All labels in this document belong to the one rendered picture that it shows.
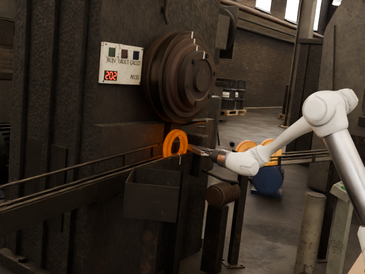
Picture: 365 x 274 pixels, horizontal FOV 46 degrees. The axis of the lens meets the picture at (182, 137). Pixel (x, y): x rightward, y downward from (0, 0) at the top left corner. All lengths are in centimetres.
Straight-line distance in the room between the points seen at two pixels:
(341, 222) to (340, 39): 256
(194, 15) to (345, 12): 255
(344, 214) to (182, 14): 142
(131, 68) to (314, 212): 132
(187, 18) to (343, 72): 258
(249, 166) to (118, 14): 94
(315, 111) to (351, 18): 310
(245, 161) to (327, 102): 60
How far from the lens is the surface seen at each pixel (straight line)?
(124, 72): 207
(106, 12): 201
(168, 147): 221
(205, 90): 225
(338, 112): 178
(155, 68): 208
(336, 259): 271
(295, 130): 204
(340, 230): 265
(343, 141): 179
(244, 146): 258
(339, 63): 477
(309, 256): 271
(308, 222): 264
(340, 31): 482
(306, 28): 1113
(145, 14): 219
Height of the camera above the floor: 115
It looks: 9 degrees down
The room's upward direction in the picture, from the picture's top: 6 degrees clockwise
